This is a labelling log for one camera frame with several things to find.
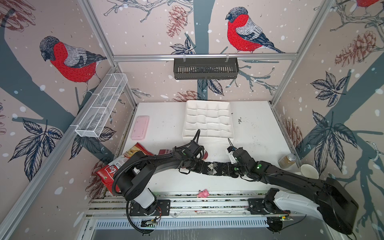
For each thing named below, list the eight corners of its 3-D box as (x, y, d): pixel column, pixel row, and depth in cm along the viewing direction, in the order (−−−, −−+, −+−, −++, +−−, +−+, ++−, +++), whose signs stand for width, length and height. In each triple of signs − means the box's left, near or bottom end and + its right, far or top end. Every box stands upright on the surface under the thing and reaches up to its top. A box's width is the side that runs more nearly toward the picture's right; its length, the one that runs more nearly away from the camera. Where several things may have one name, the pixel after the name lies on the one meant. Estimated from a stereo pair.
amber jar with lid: (279, 169, 89) (288, 161, 80) (276, 161, 92) (285, 153, 83) (288, 169, 89) (298, 161, 80) (285, 161, 92) (294, 153, 83)
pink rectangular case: (130, 139, 102) (128, 137, 100) (137, 118, 115) (136, 115, 113) (144, 139, 102) (143, 137, 100) (150, 118, 115) (149, 115, 113)
